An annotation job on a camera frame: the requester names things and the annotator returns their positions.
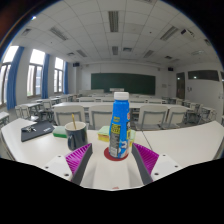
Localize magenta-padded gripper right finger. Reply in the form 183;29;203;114
131;142;184;186

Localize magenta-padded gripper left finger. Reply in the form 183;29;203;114
43;142;94;186

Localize blue drink bottle white cap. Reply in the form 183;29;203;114
108;91;132;160

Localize dark blue mug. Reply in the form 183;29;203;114
64;121;89;152

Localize black laptop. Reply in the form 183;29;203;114
20;120;56;143

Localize bunch of keys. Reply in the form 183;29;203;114
22;125;37;133

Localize wooden stir stick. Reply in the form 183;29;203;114
71;113;78;130

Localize group of grey classroom chairs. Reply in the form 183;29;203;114
14;94;224;132

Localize rows of white classroom desks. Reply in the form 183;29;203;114
0;93;224;129

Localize dark brown door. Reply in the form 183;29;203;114
175;72;186;100

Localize blue curtain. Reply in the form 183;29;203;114
41;53;51;100
6;45;25;110
63;61;70;95

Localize dark green chalkboard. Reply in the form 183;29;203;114
90;72;157;96

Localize tall classroom window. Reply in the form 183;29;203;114
26;48;46;98
53;57;65;94
0;45;20;106

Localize ceiling projector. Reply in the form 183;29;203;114
180;28;196;39

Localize group of ceiling light panels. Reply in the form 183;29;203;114
19;0;214;61

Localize dark high wall window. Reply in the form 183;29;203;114
187;69;220;82

